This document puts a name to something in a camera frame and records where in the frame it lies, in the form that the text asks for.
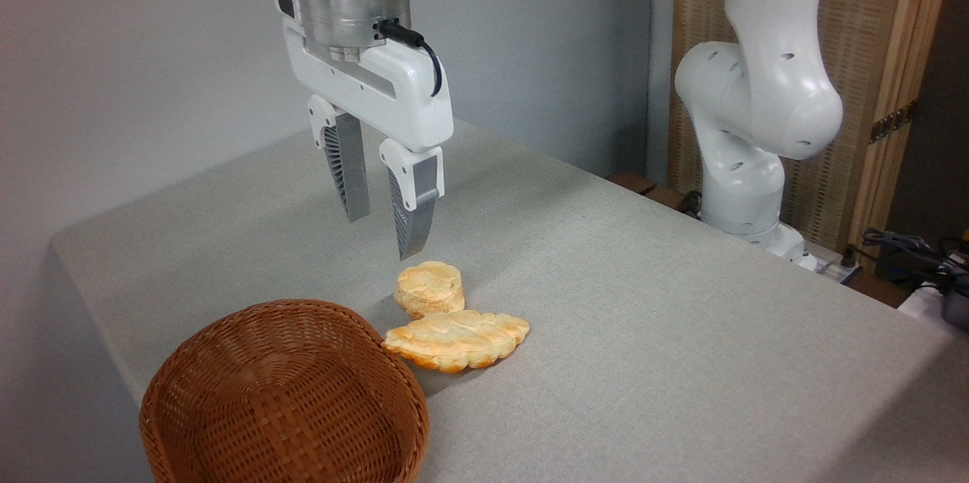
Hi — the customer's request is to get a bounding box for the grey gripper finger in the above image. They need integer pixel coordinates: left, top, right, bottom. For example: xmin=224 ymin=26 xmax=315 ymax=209
xmin=307 ymin=95 xmax=372 ymax=224
xmin=379 ymin=139 xmax=445 ymax=262

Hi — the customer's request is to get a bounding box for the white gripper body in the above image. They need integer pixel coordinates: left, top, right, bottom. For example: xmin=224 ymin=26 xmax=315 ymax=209
xmin=274 ymin=0 xmax=455 ymax=154

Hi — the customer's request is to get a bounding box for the round bread roll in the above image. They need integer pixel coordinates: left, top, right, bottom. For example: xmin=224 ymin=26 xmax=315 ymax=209
xmin=394 ymin=261 xmax=466 ymax=319

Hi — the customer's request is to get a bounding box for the leaf-shaped flat bread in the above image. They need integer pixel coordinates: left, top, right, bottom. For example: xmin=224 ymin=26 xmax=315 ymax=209
xmin=382 ymin=310 xmax=531 ymax=374

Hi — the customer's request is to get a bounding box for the brown wicker basket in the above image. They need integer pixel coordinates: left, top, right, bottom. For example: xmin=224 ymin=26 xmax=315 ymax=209
xmin=139 ymin=299 xmax=431 ymax=483

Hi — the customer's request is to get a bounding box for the brown wooden block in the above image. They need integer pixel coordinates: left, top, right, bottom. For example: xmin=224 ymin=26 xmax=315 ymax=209
xmin=643 ymin=186 xmax=688 ymax=211
xmin=606 ymin=171 xmax=658 ymax=196

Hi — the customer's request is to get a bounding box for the grey tablecloth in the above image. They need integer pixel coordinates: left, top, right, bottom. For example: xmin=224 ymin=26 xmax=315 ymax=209
xmin=51 ymin=118 xmax=969 ymax=483

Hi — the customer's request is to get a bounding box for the white power strip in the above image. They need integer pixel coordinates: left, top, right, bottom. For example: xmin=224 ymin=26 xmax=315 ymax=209
xmin=814 ymin=256 xmax=864 ymax=285

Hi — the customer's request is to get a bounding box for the bamboo folding screen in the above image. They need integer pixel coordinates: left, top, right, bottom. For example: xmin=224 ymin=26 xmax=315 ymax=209
xmin=668 ymin=0 xmax=958 ymax=272

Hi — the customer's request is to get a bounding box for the white box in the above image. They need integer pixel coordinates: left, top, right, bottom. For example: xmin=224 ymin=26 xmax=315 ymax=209
xmin=897 ymin=281 xmax=956 ymax=326

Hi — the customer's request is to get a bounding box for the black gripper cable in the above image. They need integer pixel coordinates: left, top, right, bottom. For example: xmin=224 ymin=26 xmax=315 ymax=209
xmin=376 ymin=19 xmax=443 ymax=98

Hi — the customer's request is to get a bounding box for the black cable bundle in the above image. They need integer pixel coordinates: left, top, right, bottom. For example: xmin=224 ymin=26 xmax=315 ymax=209
xmin=862 ymin=228 xmax=969 ymax=294

